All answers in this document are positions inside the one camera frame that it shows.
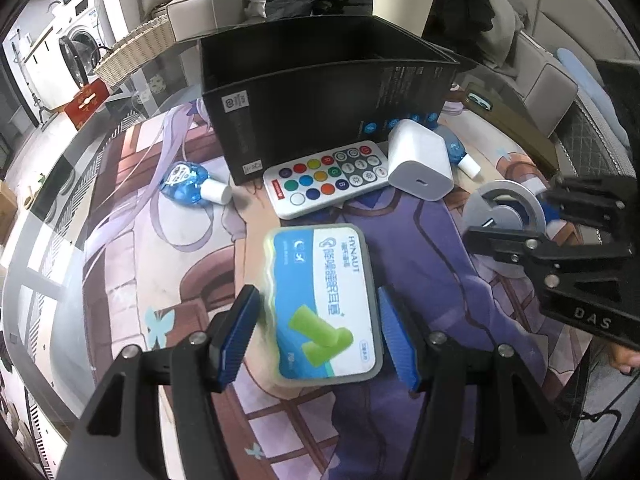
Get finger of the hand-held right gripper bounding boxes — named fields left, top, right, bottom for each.
left=539, top=174, right=640, bottom=247
left=462, top=226, right=640, bottom=352

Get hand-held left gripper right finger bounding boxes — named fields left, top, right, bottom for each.
left=377, top=286, right=583, bottom=480

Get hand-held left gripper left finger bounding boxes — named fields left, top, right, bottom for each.
left=57, top=285, right=281, bottom=480

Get grey earplug case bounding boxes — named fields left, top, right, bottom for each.
left=263, top=223, right=385, bottom=387

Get person's right hand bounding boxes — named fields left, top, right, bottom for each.
left=607, top=345, right=640, bottom=377

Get black quilted cushion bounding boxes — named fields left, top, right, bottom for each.
left=552, top=99, right=640, bottom=182

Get grey round disc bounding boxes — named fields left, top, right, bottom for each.
left=462, top=179, right=547, bottom=237

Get printed desk mat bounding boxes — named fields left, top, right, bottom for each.
left=82, top=95, right=601, bottom=480

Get brown cardboard box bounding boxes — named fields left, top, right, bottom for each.
left=459, top=81, right=562, bottom=173

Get light blue cushion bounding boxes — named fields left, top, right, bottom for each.
left=555, top=47, right=623, bottom=128

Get blue bottle with white cap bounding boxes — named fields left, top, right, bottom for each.
left=158, top=160, right=232, bottom=207
left=434, top=126, right=481, bottom=179

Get white remote control coloured buttons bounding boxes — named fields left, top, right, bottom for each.
left=263, top=139, right=391, bottom=220

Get white charger adapter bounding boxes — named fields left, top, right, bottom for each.
left=387, top=119, right=455, bottom=202

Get grey garment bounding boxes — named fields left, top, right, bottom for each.
left=477, top=0, right=527, bottom=72

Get black cardboard box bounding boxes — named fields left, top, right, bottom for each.
left=199, top=15, right=461, bottom=186

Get beige card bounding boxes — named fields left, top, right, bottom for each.
left=372, top=0, right=439, bottom=37

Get red packet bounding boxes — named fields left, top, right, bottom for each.
left=64, top=82, right=114, bottom=131

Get white wicker basket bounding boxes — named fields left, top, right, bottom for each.
left=92, top=14, right=177, bottom=94

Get beige sofa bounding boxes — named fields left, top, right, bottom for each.
left=125, top=0, right=640, bottom=137

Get white washing machine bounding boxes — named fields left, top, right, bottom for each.
left=55, top=0, right=117, bottom=88

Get black cable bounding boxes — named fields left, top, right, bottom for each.
left=572, top=397, right=632, bottom=428

